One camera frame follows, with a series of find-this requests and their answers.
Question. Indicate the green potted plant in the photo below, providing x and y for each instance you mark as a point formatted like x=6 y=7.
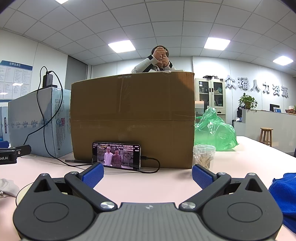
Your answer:
x=247 y=100

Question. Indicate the wooden stool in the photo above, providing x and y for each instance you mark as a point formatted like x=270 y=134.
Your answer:
x=266 y=130

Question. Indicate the black power adapter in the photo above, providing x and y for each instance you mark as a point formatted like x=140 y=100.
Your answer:
x=48 y=80

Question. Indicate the green plastic bag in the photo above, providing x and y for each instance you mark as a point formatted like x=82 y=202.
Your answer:
x=215 y=129

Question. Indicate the blue cloth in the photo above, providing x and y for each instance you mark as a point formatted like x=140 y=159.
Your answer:
x=284 y=197

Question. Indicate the computer monitor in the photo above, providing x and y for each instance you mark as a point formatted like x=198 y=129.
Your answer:
x=274 y=108

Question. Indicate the clear cotton swab container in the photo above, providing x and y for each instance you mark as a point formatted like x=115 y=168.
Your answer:
x=204 y=157

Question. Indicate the white reception counter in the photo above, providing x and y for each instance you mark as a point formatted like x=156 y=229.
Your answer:
x=259 y=118

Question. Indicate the large brown cardboard box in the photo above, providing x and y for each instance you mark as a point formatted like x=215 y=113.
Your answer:
x=131 y=111

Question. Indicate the ceiling light panel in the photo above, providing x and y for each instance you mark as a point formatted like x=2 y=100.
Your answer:
x=282 y=60
x=122 y=46
x=217 y=43

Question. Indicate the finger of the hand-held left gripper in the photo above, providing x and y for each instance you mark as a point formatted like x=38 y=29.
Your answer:
x=24 y=150

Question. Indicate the glass door cabinet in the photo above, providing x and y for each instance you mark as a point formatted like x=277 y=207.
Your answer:
x=217 y=92

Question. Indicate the small light blue box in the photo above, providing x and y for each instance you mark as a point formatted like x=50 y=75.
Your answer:
x=3 y=125

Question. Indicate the black smartphone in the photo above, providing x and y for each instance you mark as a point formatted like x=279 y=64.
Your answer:
x=120 y=155

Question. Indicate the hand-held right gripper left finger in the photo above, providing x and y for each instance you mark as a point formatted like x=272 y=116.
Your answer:
x=94 y=174

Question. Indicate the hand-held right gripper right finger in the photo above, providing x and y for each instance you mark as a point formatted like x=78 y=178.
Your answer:
x=201 y=176

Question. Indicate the grey wall lettering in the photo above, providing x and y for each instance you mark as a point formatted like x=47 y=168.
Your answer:
x=254 y=87

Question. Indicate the large light blue box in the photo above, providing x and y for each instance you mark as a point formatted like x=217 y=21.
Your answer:
x=30 y=120

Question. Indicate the blue wall notice board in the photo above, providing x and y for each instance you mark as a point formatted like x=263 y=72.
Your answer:
x=16 y=78

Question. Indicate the white cloth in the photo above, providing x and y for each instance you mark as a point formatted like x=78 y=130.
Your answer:
x=8 y=186

